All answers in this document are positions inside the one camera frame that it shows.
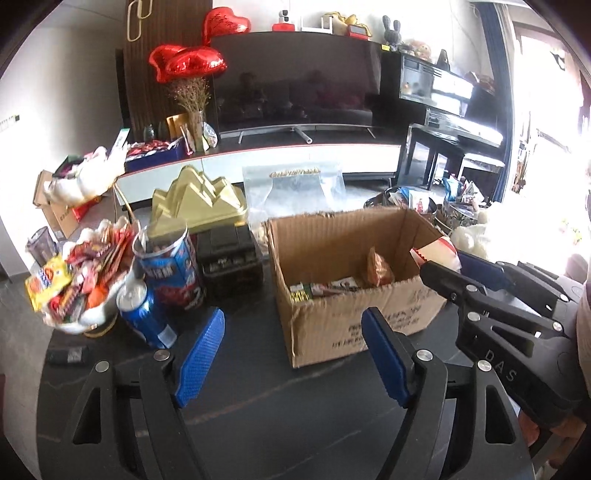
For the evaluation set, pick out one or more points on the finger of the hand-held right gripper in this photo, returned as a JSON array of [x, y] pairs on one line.
[[480, 270], [443, 279]]

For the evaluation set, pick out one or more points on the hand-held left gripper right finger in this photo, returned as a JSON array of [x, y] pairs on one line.
[[385, 355]]

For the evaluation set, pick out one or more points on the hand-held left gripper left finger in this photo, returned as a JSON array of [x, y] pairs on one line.
[[201, 355]]

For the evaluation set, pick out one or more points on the red white snack packet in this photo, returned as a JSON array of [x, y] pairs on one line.
[[438, 249]]

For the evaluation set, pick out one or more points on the brown cardboard box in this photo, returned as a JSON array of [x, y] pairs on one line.
[[332, 240]]

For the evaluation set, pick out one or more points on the person's right hand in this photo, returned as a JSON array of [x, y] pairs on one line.
[[568, 429]]

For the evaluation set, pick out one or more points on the light patterned bowl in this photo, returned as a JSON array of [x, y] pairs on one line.
[[450, 217]]

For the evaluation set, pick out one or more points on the orange brown snack packet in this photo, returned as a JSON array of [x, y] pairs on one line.
[[378, 272]]

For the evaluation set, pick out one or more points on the blue soda can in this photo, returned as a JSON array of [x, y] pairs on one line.
[[143, 318]]

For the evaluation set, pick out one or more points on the bunch of upright snack packets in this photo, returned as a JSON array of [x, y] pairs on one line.
[[471, 194]]

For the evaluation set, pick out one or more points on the white card packet red figure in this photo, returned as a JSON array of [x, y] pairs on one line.
[[420, 203]]

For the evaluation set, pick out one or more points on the flat printed packet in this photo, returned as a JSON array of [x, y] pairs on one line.
[[341, 284]]

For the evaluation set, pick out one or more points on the blue nut canister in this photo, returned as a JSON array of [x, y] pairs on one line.
[[171, 277]]

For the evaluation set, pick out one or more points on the blue snack packet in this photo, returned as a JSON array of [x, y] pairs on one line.
[[451, 189]]

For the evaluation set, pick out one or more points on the dark green packet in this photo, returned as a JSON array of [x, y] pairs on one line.
[[300, 293]]

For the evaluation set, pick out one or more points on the black piano bench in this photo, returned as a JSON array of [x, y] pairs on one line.
[[482, 161]]

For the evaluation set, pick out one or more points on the black plastic box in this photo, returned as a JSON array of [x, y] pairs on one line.
[[226, 249]]

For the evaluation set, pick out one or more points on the large white shell bowl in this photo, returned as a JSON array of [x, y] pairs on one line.
[[99, 314]]

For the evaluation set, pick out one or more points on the small black device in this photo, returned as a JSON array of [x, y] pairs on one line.
[[67, 356]]

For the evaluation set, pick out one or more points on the pile of red snack packets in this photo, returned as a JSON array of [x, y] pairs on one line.
[[92, 267]]

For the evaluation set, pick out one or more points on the gold mountain-shaped tin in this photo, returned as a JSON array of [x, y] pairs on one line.
[[203, 203]]

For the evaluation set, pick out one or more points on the clear zip bag of pistachios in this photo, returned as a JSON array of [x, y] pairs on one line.
[[295, 194]]

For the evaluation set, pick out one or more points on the yellow snack packet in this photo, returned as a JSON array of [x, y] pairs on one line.
[[46, 281]]

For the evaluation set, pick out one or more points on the grey plastic container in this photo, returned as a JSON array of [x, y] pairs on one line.
[[44, 247]]

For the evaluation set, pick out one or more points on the black upright piano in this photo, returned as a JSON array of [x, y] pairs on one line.
[[392, 92]]

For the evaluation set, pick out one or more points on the blue snack tray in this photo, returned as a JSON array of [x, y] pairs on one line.
[[152, 162]]

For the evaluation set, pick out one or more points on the dark blue curtain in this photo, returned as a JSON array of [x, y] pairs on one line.
[[501, 69]]

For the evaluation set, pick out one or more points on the small white shell bowl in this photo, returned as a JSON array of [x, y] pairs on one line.
[[87, 184]]

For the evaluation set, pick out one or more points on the white television cabinet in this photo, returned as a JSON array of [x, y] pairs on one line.
[[277, 159]]

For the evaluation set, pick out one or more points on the black metronome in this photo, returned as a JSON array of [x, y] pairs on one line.
[[443, 60]]

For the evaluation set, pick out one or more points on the pile of red candies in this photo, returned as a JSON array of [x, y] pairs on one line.
[[147, 147]]

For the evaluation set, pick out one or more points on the clear wrapped ornament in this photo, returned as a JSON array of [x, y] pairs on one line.
[[210, 134]]

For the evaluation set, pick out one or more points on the vase of dried flowers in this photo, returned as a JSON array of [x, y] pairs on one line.
[[196, 131]]

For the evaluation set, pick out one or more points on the small glass jar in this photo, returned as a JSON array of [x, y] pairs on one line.
[[149, 133]]

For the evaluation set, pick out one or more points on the green white paper strip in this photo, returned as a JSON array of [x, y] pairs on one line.
[[121, 141]]

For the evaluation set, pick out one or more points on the small plush toy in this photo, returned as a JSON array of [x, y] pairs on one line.
[[420, 48]]

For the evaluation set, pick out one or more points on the heap of mixed wrappers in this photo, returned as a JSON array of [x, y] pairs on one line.
[[69, 166]]

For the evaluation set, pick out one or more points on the gold gift bag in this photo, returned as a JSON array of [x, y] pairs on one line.
[[175, 124]]

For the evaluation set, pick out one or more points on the black flat television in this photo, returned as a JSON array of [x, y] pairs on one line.
[[300, 83]]

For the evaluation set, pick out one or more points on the grey bunny figure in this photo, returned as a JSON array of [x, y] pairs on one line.
[[392, 32]]

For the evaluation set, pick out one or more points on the gold swan ornament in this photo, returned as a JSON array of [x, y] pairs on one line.
[[346, 21]]

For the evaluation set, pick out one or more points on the small white rack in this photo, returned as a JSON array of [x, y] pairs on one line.
[[316, 30]]

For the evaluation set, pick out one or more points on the wall switch plate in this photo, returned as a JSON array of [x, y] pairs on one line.
[[9, 122]]

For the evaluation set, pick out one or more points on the white security camera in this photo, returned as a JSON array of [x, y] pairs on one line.
[[284, 18]]

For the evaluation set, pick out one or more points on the gold clip wall ornament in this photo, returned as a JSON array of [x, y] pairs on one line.
[[129, 27]]

